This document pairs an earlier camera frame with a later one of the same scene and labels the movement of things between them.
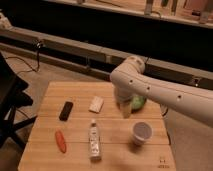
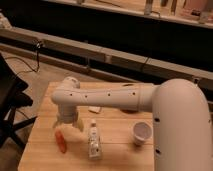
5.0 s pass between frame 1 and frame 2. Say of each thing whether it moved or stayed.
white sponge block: stayed
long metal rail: stayed
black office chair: stayed
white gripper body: moved
